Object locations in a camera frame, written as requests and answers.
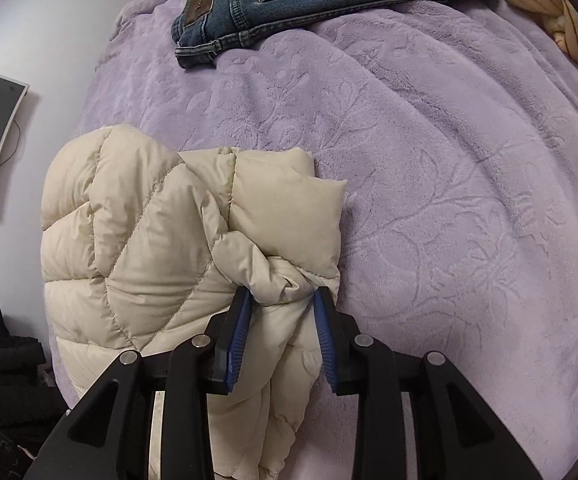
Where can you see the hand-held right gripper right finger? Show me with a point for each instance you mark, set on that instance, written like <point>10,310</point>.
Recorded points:
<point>325,340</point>

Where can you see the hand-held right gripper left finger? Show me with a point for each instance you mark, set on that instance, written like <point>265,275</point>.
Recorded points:
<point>236,340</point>

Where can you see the cream puffer jacket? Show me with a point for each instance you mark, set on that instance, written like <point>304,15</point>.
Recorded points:
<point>144,235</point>

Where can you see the purple plush blanket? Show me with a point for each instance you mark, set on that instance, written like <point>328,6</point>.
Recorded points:
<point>444,185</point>

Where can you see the black fuzzy cloth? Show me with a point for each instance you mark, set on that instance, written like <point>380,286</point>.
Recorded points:
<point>4,360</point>

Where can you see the blue jeans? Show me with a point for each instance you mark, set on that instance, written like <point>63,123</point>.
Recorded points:
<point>294,5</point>

